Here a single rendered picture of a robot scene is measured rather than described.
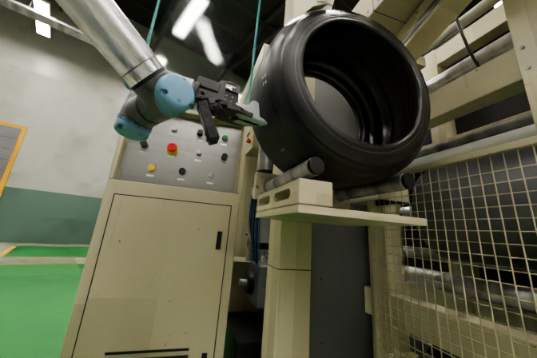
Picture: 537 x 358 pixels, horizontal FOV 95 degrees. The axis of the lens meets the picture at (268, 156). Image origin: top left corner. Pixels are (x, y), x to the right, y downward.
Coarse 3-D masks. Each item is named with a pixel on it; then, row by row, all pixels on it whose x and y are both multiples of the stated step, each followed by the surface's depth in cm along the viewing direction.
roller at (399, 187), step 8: (400, 176) 67; (408, 176) 67; (368, 184) 79; (376, 184) 75; (384, 184) 72; (392, 184) 69; (400, 184) 66; (408, 184) 66; (336, 192) 95; (344, 192) 90; (352, 192) 86; (360, 192) 82; (368, 192) 78; (376, 192) 76; (384, 192) 73; (392, 192) 72; (336, 200) 97; (344, 200) 93
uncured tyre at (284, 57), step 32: (288, 32) 67; (320, 32) 86; (352, 32) 86; (384, 32) 77; (288, 64) 63; (320, 64) 100; (352, 64) 98; (384, 64) 90; (416, 64) 79; (256, 96) 73; (288, 96) 61; (352, 96) 102; (384, 96) 95; (416, 96) 75; (256, 128) 77; (288, 128) 62; (320, 128) 60; (384, 128) 96; (416, 128) 70; (288, 160) 70; (352, 160) 62; (384, 160) 64
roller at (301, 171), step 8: (312, 160) 59; (320, 160) 59; (296, 168) 64; (304, 168) 60; (312, 168) 58; (320, 168) 59; (280, 176) 75; (288, 176) 69; (296, 176) 65; (304, 176) 62; (312, 176) 60; (272, 184) 82; (280, 184) 76
